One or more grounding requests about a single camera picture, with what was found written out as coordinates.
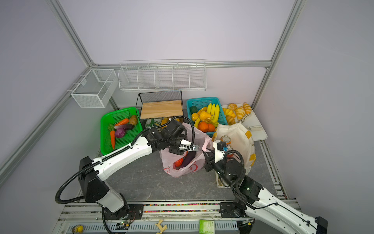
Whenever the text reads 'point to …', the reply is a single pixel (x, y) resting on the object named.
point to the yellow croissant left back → (228, 112)
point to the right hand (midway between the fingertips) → (204, 150)
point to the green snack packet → (153, 122)
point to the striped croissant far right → (247, 107)
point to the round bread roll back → (232, 106)
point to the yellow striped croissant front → (230, 120)
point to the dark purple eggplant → (188, 157)
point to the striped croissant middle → (240, 112)
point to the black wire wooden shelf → (157, 108)
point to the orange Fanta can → (226, 139)
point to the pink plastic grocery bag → (204, 142)
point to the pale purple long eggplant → (125, 126)
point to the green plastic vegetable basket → (112, 115)
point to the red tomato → (179, 162)
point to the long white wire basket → (162, 75)
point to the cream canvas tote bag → (241, 141)
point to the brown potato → (133, 120)
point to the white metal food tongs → (252, 128)
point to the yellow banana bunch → (214, 109)
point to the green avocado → (193, 109)
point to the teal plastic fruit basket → (204, 102)
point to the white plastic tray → (252, 123)
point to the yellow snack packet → (165, 120)
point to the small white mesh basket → (94, 90)
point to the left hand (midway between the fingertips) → (184, 143)
